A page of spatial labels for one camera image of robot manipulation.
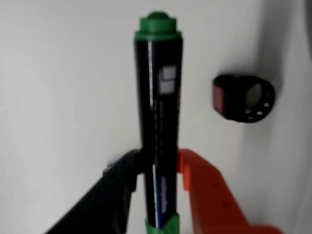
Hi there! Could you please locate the black ring-shaped counter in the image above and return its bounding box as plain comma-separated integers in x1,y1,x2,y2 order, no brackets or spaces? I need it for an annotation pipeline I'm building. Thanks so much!
212,74,275,124

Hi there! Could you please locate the green capped black marker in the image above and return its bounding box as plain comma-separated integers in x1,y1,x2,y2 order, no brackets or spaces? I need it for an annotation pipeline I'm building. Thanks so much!
133,11,183,234

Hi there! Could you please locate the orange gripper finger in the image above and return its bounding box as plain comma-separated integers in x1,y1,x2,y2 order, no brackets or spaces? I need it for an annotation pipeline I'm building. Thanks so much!
176,148,285,234

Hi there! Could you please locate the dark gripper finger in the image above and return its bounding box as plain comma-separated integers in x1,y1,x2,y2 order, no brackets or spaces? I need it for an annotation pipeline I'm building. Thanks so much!
45,149,147,234

